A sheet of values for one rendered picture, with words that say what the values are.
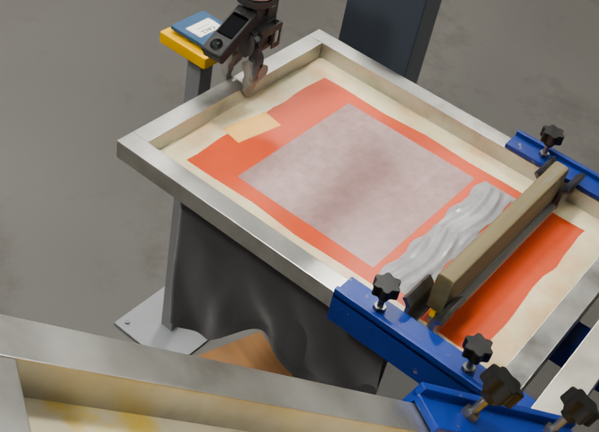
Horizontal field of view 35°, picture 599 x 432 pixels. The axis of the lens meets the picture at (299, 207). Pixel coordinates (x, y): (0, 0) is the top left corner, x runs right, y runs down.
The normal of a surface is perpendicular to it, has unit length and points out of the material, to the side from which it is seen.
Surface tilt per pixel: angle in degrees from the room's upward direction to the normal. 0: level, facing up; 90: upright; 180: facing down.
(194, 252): 92
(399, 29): 90
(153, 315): 0
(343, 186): 0
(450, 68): 0
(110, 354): 32
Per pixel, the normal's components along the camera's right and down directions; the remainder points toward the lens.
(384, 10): -0.41, 0.56
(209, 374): 0.63, -0.69
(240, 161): 0.16, -0.73
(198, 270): -0.66, 0.48
